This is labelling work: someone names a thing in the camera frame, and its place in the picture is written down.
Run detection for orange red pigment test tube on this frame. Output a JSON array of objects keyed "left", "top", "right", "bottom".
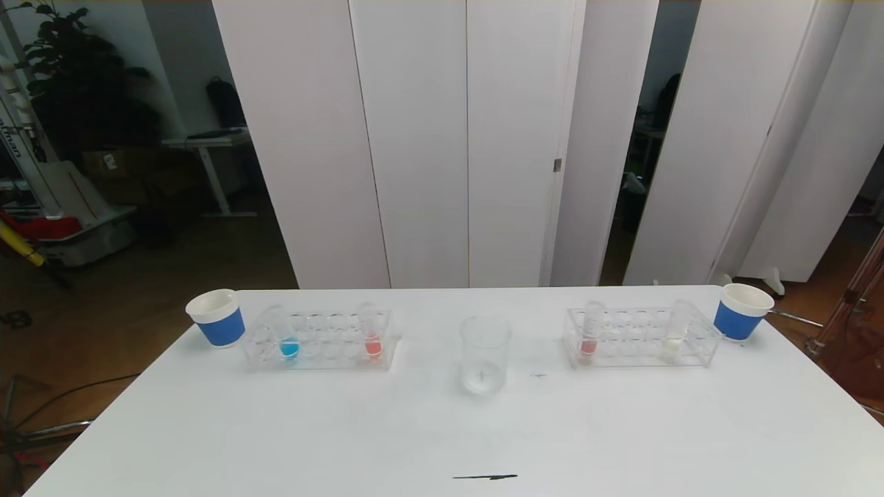
[{"left": 356, "top": 302, "right": 384, "bottom": 360}]

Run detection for brown cardboard box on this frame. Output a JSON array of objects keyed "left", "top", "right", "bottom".
[{"left": 81, "top": 146, "right": 149, "bottom": 182}]

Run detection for black floor cable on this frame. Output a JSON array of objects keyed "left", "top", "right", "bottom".
[{"left": 14, "top": 373, "right": 142, "bottom": 429}]

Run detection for pink red pigment test tube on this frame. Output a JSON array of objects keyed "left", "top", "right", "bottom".
[{"left": 579, "top": 301, "right": 607, "bottom": 365}]

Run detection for white machine with base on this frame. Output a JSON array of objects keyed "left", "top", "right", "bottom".
[{"left": 0, "top": 55, "right": 135, "bottom": 266}]

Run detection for black backpack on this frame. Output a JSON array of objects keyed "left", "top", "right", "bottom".
[{"left": 205, "top": 76, "right": 247, "bottom": 128}]

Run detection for metal tripod legs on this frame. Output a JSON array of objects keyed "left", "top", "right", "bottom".
[{"left": 0, "top": 376, "right": 94, "bottom": 470}]

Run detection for white standing desk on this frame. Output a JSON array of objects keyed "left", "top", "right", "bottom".
[{"left": 162, "top": 130, "right": 258, "bottom": 218}]

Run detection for clear plastic beaker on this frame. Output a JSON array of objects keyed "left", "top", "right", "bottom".
[{"left": 460, "top": 315, "right": 512, "bottom": 396}]

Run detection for blue pigment test tube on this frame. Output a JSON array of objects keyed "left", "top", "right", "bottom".
[{"left": 266, "top": 305, "right": 302, "bottom": 361}]

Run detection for pale yellow pigment test tube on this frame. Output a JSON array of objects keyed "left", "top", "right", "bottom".
[{"left": 661, "top": 300, "right": 694, "bottom": 364}]

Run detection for dark bin with white bag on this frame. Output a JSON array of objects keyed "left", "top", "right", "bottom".
[{"left": 618, "top": 171, "right": 650, "bottom": 235}]

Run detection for clear acrylic tube rack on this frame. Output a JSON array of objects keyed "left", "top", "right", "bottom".
[
  {"left": 242, "top": 308, "right": 401, "bottom": 372},
  {"left": 562, "top": 306, "right": 724, "bottom": 369}
]

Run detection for dark green potted plant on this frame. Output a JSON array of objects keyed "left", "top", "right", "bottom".
[{"left": 7, "top": 1, "right": 163, "bottom": 163}]

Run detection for yellow tube object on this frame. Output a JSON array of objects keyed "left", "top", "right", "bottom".
[{"left": 0, "top": 221, "right": 46, "bottom": 266}]

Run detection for red flat object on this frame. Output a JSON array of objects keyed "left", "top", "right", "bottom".
[{"left": 0, "top": 211, "right": 82, "bottom": 241}]

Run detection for blue white paper cup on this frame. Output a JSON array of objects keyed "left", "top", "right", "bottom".
[
  {"left": 713, "top": 283, "right": 776, "bottom": 342},
  {"left": 185, "top": 289, "right": 246, "bottom": 348}
]

